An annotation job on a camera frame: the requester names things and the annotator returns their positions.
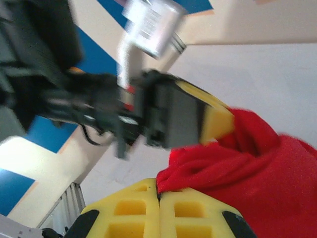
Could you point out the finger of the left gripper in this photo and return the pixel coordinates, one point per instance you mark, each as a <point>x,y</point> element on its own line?
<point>203,99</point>
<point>178,119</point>

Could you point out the aluminium frame post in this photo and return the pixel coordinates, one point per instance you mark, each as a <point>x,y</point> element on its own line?
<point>178,43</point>

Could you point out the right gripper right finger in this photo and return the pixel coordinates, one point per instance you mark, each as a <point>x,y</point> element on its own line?
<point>193,223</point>

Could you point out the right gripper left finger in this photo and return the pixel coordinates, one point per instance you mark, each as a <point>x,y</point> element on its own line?
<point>128,223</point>

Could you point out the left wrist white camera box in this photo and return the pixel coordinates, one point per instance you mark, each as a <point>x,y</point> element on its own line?
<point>153,27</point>

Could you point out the red t-shirt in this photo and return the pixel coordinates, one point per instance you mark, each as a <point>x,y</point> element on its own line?
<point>260,173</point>

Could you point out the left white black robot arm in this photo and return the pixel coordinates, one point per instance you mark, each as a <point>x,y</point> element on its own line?
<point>10,124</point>

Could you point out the aluminium side rail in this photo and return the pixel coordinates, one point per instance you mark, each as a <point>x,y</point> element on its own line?
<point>71,200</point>

